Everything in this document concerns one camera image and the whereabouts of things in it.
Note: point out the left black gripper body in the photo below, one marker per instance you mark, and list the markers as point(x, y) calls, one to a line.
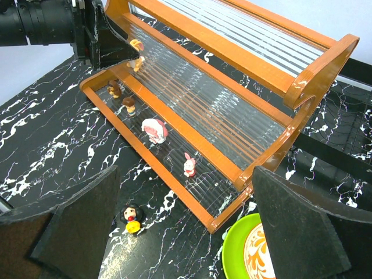
point(53, 22)

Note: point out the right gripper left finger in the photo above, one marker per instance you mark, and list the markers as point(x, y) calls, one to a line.
point(63, 235)

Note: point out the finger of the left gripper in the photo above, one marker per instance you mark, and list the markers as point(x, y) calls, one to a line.
point(110, 42)

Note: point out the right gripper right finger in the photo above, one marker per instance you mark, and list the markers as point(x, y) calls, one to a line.
point(310, 235)

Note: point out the black hair princess toy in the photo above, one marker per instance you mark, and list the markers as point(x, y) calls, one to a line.
point(132, 215)

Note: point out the pink hat girl toy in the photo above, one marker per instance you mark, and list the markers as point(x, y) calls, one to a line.
point(155, 129)

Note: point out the orange wooden glass shelf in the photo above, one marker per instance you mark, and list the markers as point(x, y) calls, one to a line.
point(233, 83)

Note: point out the brown dog toy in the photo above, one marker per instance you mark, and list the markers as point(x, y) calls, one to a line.
point(114, 89)

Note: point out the brown hair boy toy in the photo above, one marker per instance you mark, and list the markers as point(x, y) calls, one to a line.
point(129, 103)

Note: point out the green plastic plate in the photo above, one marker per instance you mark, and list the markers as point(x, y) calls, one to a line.
point(233, 246)

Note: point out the pink piglet toy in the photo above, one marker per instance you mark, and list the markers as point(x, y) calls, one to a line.
point(189, 166)

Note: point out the black wire dish rack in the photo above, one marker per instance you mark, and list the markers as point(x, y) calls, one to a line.
point(339, 132)

